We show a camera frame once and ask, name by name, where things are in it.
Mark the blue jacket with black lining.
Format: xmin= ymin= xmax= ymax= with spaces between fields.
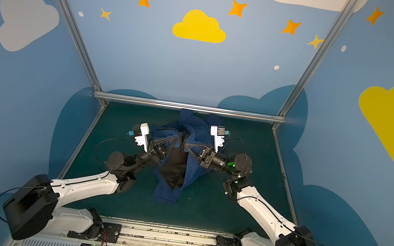
xmin=149 ymin=109 xmax=224 ymax=205

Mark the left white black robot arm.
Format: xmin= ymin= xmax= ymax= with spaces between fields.
xmin=3 ymin=136 xmax=180 ymax=242

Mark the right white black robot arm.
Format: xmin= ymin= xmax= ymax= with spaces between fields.
xmin=184 ymin=143 xmax=316 ymax=246

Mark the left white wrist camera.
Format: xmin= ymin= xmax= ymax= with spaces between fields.
xmin=128 ymin=122 xmax=150 ymax=152

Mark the left floor aluminium rail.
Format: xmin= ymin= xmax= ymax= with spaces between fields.
xmin=57 ymin=101 xmax=106 ymax=179

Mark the floor aluminium rail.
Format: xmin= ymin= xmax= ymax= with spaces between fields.
xmin=272 ymin=125 xmax=298 ymax=224
xmin=57 ymin=101 xmax=106 ymax=179

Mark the horizontal aluminium back rail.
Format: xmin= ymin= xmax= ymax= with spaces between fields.
xmin=93 ymin=91 xmax=286 ymax=124

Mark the right floor aluminium rail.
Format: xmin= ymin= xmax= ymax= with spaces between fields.
xmin=272 ymin=125 xmax=298 ymax=224

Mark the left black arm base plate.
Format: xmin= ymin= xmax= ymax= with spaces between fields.
xmin=67 ymin=222 xmax=122 ymax=244

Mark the left aluminium corner post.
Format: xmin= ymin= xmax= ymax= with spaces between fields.
xmin=56 ymin=0 xmax=102 ymax=93

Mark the aluminium corner post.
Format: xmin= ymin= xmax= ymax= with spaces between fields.
xmin=56 ymin=0 xmax=102 ymax=93
xmin=272 ymin=0 xmax=361 ymax=134

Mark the right aluminium corner post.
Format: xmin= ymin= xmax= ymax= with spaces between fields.
xmin=272 ymin=0 xmax=361 ymax=134

